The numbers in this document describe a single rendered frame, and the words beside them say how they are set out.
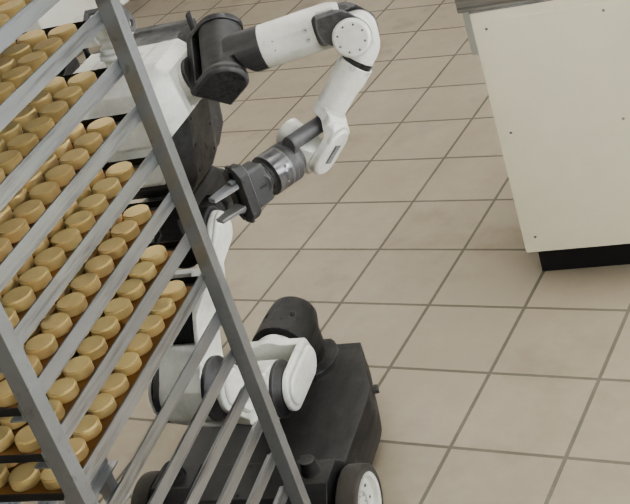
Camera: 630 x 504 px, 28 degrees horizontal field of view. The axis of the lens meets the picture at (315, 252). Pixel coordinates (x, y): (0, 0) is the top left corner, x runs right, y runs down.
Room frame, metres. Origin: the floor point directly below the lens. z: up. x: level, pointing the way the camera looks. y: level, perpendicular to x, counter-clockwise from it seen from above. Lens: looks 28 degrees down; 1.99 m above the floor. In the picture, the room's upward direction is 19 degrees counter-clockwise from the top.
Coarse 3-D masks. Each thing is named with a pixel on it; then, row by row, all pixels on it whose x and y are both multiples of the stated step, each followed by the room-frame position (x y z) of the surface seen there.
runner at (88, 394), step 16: (176, 256) 2.06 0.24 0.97; (160, 272) 2.00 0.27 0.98; (160, 288) 1.98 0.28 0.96; (144, 304) 1.92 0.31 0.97; (128, 320) 1.86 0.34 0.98; (144, 320) 1.90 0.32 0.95; (128, 336) 1.84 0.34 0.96; (112, 352) 1.79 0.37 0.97; (96, 368) 1.74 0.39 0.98; (112, 368) 1.77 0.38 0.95; (96, 384) 1.72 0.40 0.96; (80, 400) 1.68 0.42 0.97; (80, 416) 1.66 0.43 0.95; (64, 432) 1.62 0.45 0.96; (48, 464) 1.56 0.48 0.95
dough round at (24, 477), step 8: (24, 464) 1.69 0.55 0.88; (32, 464) 1.68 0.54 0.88; (16, 472) 1.67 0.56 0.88; (24, 472) 1.67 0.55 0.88; (32, 472) 1.66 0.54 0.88; (8, 480) 1.66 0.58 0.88; (16, 480) 1.65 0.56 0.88; (24, 480) 1.65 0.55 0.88; (32, 480) 1.65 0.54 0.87; (16, 488) 1.65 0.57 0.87; (24, 488) 1.64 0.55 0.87
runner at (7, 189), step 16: (112, 64) 2.09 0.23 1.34; (96, 80) 2.04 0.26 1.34; (112, 80) 2.07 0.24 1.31; (96, 96) 2.01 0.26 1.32; (80, 112) 1.96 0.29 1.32; (64, 128) 1.90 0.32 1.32; (48, 144) 1.85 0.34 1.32; (32, 160) 1.80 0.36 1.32; (16, 176) 1.76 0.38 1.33; (0, 192) 1.71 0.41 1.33; (16, 192) 1.74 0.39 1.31; (0, 208) 1.70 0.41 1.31
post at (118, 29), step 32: (96, 0) 2.11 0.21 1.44; (128, 32) 2.11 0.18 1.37; (128, 64) 2.10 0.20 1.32; (160, 128) 2.10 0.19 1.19; (160, 160) 2.11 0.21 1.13; (192, 192) 2.12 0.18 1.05; (192, 224) 2.10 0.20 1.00; (224, 288) 2.11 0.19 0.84; (224, 320) 2.11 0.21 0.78; (256, 384) 2.10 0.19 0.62; (288, 448) 2.12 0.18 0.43; (288, 480) 2.10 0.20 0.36
